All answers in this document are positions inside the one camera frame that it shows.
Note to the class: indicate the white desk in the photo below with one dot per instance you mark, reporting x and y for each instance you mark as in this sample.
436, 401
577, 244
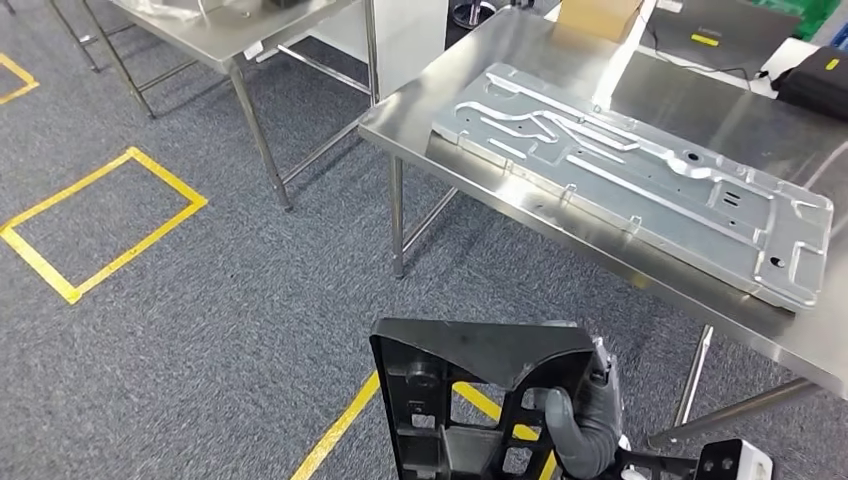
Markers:
788, 56

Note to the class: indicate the white cabinet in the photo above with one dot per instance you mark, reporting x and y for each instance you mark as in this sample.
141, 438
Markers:
411, 40

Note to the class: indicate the chrome stool base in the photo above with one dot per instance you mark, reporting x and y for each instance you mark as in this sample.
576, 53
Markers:
474, 14

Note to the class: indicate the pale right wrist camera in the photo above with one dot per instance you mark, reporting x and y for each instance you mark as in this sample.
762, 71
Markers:
748, 464

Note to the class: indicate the stamped sheet metal panel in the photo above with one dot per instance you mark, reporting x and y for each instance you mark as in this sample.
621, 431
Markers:
629, 185

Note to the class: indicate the white label tag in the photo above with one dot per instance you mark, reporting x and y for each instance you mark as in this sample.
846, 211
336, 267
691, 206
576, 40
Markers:
252, 51

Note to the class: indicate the stainless steel workbench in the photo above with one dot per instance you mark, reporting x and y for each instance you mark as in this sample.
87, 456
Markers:
430, 93

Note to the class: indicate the black license plate frame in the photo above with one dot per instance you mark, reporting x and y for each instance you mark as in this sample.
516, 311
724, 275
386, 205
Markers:
477, 351

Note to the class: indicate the yellow sticker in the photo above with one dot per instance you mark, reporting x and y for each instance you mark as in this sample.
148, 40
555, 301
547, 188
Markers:
832, 64

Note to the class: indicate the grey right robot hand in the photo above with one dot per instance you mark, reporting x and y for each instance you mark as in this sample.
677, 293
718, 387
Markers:
590, 430

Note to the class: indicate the grey laptop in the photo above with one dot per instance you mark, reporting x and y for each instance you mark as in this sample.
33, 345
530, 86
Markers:
729, 26

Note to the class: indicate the clear plastic bag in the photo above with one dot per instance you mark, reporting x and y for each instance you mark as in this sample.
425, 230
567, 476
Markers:
172, 8

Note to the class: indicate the black bag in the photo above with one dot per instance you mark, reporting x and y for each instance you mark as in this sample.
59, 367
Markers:
815, 89

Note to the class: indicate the brown cardboard box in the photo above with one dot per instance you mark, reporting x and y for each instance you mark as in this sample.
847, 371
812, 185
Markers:
596, 16

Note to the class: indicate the stainless steel table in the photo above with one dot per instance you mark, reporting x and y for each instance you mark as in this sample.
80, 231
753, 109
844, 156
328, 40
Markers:
232, 33

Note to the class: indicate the yellow floor tape square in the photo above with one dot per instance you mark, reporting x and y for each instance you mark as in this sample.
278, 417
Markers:
20, 69
336, 427
139, 252

